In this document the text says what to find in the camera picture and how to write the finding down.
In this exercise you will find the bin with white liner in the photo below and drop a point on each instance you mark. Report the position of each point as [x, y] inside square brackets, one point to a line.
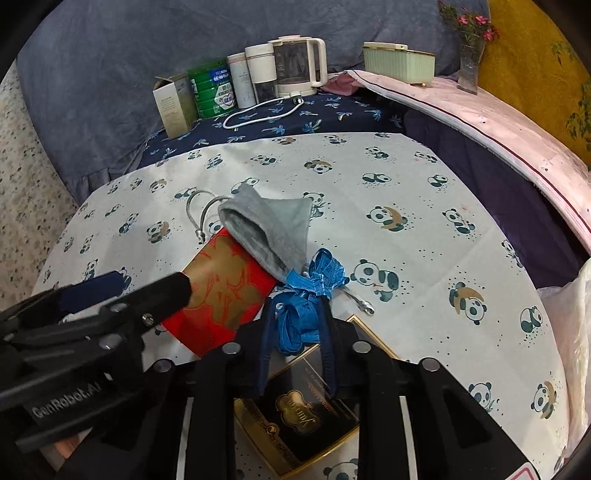
[572, 323]

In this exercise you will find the navy printed cloth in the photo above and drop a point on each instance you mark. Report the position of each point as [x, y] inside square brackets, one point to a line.
[332, 115]

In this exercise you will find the red and gold packet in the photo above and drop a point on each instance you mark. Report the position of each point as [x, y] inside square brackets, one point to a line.
[217, 295]

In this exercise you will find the blue ribbon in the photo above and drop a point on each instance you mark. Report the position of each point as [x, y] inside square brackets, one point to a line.
[314, 277]

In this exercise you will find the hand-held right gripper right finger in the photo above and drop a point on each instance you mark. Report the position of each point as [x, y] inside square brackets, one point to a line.
[330, 350]

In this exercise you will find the yellow cloth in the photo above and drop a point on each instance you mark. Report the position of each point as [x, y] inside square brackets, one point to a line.
[521, 55]

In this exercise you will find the pink folded cloth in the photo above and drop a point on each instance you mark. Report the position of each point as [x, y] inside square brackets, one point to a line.
[339, 85]

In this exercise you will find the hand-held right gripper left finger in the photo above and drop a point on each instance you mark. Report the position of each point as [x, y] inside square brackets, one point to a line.
[265, 350]

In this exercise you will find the black and gold box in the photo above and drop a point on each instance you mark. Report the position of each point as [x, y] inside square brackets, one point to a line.
[295, 424]

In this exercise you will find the white cylindrical bottle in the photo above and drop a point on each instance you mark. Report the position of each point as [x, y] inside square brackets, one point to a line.
[240, 83]

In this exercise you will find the white electric kettle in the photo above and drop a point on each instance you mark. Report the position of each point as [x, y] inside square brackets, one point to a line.
[295, 69]

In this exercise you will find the grey-blue backdrop cloth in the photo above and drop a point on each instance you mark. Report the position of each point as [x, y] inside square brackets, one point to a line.
[115, 55]

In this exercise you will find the glass vase with pink flowers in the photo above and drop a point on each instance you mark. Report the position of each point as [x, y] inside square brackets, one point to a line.
[471, 69]

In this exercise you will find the pale green storage box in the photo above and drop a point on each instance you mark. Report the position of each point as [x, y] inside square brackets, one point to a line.
[397, 64]

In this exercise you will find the green tin can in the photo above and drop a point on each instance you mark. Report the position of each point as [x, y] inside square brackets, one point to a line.
[212, 92]

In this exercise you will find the pale pink sheet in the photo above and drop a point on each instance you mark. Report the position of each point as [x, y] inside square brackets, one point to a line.
[485, 124]

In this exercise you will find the panda print tablecloth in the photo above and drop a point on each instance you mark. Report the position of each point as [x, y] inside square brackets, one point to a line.
[415, 258]

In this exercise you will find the floral patterned cloth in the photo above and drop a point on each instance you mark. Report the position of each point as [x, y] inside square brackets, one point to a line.
[27, 184]

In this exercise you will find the dark purple cloth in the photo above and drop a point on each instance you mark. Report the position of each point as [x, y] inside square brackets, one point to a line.
[485, 184]

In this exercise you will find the grey fabric pouch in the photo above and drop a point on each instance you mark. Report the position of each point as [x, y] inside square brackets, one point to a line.
[268, 230]

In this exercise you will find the white flask with clear base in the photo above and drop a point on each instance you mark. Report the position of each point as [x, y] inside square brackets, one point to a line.
[261, 74]

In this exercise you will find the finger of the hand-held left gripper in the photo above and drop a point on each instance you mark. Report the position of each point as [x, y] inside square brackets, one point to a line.
[161, 295]
[92, 288]

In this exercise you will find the small cardboard box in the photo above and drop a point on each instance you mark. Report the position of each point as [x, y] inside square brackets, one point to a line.
[175, 108]

